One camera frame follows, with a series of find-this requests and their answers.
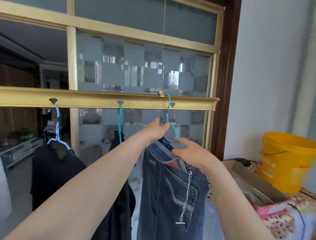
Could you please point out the person's left hand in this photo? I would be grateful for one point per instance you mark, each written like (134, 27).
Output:
(155, 131)

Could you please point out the person's right hand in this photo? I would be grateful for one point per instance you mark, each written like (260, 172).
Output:
(197, 154)

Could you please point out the gold clothes rail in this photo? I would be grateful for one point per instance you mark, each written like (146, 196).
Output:
(86, 99)

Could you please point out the black shorts with logo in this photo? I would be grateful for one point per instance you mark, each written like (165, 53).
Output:
(118, 217)

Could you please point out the black sheer blouse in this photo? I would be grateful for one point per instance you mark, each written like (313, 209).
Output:
(49, 173)

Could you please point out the person's left forearm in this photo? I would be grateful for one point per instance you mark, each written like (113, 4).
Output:
(74, 197)

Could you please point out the person's right forearm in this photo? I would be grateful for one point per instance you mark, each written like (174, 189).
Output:
(234, 210)

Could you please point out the black rounded device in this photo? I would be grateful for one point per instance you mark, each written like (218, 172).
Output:
(243, 162)

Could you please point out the beige cardboard box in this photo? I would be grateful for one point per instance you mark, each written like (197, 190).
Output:
(256, 180)

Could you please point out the yellow plastic bucket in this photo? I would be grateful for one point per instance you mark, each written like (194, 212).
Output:
(286, 160)

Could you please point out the gold framed glass door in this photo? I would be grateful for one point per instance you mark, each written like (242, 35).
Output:
(71, 61)

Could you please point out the floral patterned cloth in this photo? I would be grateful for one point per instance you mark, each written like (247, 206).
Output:
(284, 225)

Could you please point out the white low cabinet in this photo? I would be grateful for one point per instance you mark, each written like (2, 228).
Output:
(19, 150)

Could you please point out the brown door frame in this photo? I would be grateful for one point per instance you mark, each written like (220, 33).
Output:
(227, 74)

